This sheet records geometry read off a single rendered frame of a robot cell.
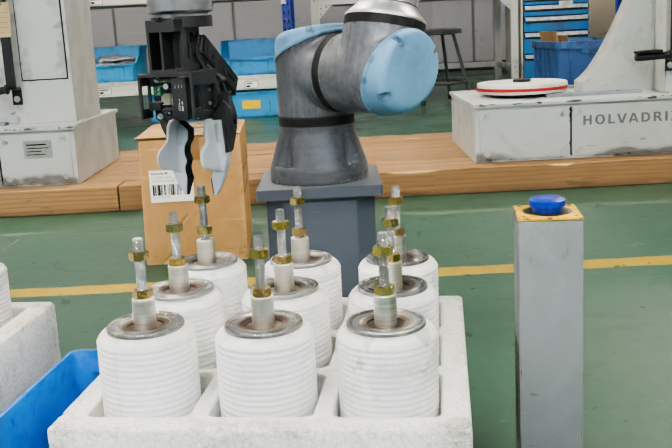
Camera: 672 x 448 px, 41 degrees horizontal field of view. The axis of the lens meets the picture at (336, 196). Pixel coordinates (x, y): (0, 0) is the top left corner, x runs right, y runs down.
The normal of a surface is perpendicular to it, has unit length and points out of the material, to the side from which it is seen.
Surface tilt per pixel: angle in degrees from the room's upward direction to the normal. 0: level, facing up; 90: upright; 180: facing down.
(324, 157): 72
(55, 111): 90
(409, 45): 98
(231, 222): 90
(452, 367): 0
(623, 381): 0
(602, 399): 0
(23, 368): 90
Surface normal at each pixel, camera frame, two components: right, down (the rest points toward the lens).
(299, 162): -0.41, -0.11
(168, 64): 0.94, 0.02
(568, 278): -0.11, 0.19
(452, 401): -0.05, -0.98
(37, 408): 0.99, -0.07
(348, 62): -0.72, -0.07
